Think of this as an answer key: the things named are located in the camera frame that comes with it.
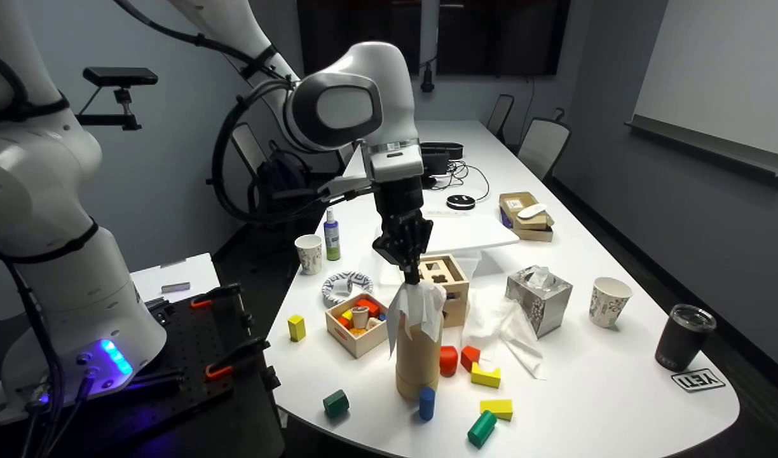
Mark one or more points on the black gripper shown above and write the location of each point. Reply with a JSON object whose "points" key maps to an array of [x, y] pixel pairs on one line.
{"points": [[403, 216]]}

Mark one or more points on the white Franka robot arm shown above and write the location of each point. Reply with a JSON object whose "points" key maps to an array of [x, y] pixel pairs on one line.
{"points": [[42, 193]]}

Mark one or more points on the tan water bottle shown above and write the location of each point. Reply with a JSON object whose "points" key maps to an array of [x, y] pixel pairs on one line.
{"points": [[416, 364]]}

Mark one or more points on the wooden shape sorter box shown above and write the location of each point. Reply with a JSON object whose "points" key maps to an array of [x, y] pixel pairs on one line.
{"points": [[454, 276]]}

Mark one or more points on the clear plastic container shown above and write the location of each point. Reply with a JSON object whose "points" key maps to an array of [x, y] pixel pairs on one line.
{"points": [[482, 263]]}

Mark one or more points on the small white cup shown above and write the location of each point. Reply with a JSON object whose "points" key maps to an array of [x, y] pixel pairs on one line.
{"points": [[342, 286]]}

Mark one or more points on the small pale wooden cylinder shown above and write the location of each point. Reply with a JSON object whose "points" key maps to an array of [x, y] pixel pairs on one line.
{"points": [[360, 319]]}

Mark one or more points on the patterned paper plate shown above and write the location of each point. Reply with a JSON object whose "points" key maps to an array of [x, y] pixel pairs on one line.
{"points": [[332, 294]]}

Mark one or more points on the wooden tray with blocks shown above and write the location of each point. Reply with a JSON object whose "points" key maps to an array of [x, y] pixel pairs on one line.
{"points": [[364, 340]]}

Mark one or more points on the white paper cup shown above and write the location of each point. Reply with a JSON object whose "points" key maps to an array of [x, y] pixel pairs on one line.
{"points": [[308, 254]]}

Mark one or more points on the red wooden cylinder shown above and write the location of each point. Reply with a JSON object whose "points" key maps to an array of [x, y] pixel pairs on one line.
{"points": [[449, 361]]}

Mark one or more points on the red wooden block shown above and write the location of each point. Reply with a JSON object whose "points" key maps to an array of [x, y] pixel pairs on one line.
{"points": [[472, 356]]}

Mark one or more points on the brown cardboard box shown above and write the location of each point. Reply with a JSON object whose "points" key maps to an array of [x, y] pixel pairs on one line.
{"points": [[524, 222]]}

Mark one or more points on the white oval object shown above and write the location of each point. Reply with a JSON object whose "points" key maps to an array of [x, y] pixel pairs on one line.
{"points": [[532, 208]]}

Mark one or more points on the grey tissue box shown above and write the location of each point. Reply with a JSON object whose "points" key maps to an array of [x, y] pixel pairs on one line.
{"points": [[539, 301]]}

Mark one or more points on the yellow notched wooden block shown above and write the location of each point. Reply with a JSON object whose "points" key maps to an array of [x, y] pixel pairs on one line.
{"points": [[487, 378]]}

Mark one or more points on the blue wooden block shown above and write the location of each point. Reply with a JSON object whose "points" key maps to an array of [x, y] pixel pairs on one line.
{"points": [[426, 404]]}

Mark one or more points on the black chair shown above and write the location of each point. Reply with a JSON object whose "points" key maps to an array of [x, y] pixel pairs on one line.
{"points": [[279, 181]]}

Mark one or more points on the yellow flat wooden block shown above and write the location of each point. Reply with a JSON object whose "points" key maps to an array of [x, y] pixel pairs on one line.
{"points": [[496, 410]]}

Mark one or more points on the grey conference chair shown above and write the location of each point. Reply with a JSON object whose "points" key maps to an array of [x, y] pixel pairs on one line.
{"points": [[247, 150], [498, 113], [543, 146]]}

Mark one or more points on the long green wooden block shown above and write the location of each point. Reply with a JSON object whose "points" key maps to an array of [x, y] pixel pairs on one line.
{"points": [[482, 431]]}

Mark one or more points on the small black hanging device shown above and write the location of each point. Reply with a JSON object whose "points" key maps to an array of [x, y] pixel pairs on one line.
{"points": [[427, 77]]}

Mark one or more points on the patterned paper cup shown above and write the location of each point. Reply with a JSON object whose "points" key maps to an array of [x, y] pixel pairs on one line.
{"points": [[612, 303]]}

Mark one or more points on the black equipment case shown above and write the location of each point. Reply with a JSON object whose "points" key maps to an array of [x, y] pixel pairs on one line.
{"points": [[201, 340]]}

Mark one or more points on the white paper sheet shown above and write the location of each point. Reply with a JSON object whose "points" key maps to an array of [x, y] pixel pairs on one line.
{"points": [[186, 268]]}

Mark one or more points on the small grey object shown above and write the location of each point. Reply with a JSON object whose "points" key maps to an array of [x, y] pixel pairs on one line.
{"points": [[176, 286]]}

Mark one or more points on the black tumbler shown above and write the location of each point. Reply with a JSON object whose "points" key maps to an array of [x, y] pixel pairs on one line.
{"points": [[685, 340]]}

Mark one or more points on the white label sticker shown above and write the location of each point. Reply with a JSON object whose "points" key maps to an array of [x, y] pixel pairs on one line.
{"points": [[697, 383]]}

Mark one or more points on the black wall monitor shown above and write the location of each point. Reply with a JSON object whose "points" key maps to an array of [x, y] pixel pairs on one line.
{"points": [[505, 34], [320, 27]]}

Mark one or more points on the black camera on stand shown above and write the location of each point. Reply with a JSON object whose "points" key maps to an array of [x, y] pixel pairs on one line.
{"points": [[120, 77]]}

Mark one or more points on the wall whiteboard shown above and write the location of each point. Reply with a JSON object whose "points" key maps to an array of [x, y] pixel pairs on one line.
{"points": [[720, 77]]}

